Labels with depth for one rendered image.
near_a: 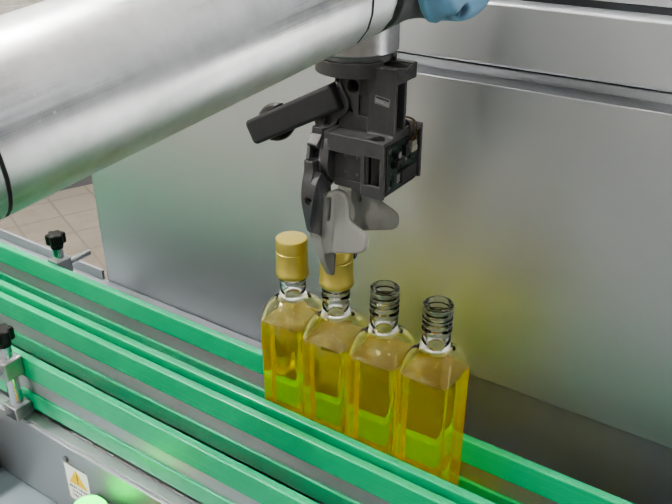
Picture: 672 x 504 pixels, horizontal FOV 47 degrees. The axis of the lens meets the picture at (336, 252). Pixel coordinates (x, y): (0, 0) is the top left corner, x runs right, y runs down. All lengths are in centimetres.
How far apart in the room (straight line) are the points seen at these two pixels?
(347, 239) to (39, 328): 55
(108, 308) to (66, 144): 85
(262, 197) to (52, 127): 72
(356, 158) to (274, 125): 9
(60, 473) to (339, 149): 59
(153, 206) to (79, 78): 86
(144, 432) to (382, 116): 45
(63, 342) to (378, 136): 58
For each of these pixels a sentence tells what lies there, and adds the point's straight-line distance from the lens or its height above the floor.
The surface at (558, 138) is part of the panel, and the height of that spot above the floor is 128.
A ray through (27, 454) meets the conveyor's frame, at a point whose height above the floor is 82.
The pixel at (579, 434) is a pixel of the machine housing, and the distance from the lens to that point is 94.
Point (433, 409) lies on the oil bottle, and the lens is 77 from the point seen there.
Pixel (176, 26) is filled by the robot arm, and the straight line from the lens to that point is 36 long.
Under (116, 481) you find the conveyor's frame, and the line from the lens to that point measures 97.
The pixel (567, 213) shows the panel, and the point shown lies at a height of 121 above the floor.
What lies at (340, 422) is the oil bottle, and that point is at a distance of 85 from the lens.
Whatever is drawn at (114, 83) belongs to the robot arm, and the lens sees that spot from 34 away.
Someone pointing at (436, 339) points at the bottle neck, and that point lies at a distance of 74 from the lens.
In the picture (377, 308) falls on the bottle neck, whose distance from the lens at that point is 76.
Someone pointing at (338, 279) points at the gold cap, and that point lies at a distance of 77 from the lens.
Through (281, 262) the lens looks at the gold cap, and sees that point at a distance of 81.
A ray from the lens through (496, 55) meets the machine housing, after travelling 77.
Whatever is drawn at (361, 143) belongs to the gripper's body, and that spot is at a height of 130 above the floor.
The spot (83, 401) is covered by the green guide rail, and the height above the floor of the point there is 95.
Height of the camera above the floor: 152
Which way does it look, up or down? 28 degrees down
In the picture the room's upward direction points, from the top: straight up
